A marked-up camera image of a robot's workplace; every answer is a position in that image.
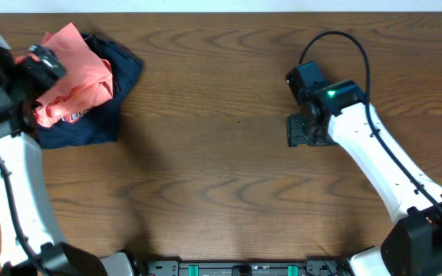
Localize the navy blue folded shirt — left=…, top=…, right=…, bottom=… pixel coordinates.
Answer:
left=38, top=33, right=142, bottom=150

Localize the pink t-shirt with gold print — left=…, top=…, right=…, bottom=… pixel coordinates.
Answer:
left=34, top=23, right=114, bottom=128

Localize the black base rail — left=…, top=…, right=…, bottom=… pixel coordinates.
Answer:
left=138, top=258, right=354, bottom=276

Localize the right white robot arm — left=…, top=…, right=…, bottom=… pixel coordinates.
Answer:
left=287, top=79, right=442, bottom=275

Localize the red folded Boyd t-shirt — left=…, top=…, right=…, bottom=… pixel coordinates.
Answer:
left=62, top=109, right=91, bottom=123

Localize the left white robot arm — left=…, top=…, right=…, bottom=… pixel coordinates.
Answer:
left=0, top=46, right=137, bottom=275

